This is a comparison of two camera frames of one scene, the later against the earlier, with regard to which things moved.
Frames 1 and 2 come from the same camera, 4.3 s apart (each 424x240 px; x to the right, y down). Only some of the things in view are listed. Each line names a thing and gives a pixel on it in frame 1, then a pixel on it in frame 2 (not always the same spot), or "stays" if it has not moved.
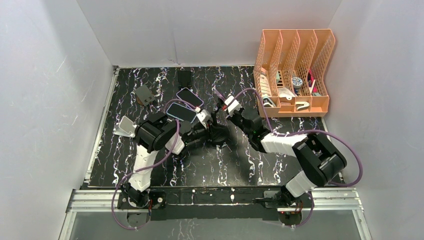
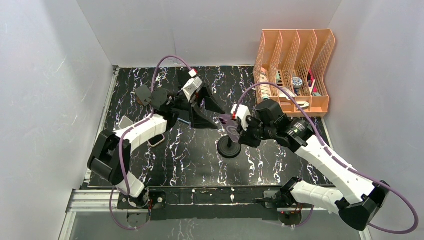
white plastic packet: (283, 92) stays
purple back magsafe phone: (219, 93) to (231, 126)
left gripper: (208, 132) to (199, 121)
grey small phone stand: (144, 96) stays
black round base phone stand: (219, 133) to (227, 148)
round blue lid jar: (297, 82) stays
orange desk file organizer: (290, 71) stays
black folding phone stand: (184, 79) stays
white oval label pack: (265, 86) stays
